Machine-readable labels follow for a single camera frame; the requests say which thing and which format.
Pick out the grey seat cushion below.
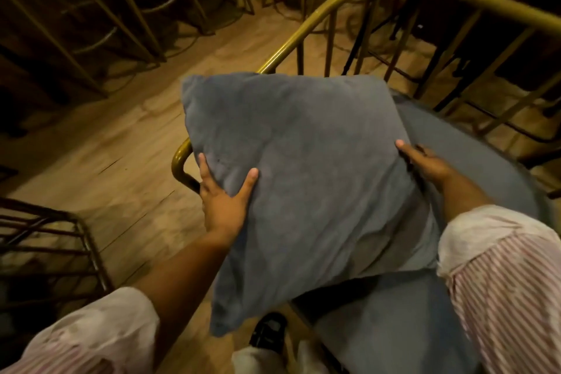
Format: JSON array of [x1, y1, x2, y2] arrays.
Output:
[[287, 91, 554, 374]]

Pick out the white trousers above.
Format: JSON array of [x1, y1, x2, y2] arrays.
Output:
[[231, 340, 331, 374]]

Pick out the person's left hand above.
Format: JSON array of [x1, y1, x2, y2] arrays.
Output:
[[198, 153, 259, 241]]

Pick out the grey square pillow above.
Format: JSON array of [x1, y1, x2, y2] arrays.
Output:
[[181, 72, 440, 338]]

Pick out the pink striped white shirt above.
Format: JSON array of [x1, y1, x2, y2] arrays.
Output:
[[0, 205, 561, 374]]

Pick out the row of gold metal stools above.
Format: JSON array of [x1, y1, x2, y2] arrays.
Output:
[[0, 0, 395, 100]]

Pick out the black shoe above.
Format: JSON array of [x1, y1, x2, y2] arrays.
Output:
[[248, 312, 288, 350]]

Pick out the person's right forearm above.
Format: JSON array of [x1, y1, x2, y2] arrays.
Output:
[[438, 170, 495, 224]]

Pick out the person's right hand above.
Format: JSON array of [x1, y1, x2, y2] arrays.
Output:
[[395, 140, 456, 189]]

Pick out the dark metal frame chair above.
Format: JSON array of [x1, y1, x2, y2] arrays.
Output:
[[342, 0, 561, 200]]

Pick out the person's left forearm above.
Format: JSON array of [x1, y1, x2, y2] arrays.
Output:
[[131, 229, 237, 369]]

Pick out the dark wire chair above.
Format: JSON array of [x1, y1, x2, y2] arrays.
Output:
[[0, 197, 115, 313]]

